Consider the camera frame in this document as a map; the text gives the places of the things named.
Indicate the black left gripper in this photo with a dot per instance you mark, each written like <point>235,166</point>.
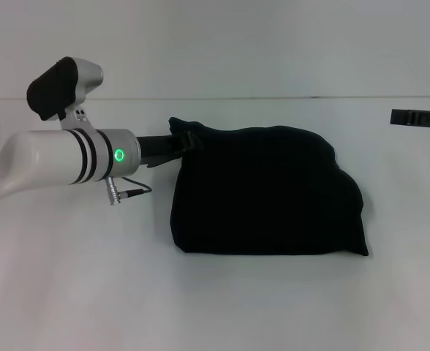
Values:
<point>156,150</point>

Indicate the black T-shirt with FREE print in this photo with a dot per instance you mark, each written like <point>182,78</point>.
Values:
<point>266,197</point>

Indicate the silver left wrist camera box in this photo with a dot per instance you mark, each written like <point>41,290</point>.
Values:
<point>65,87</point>

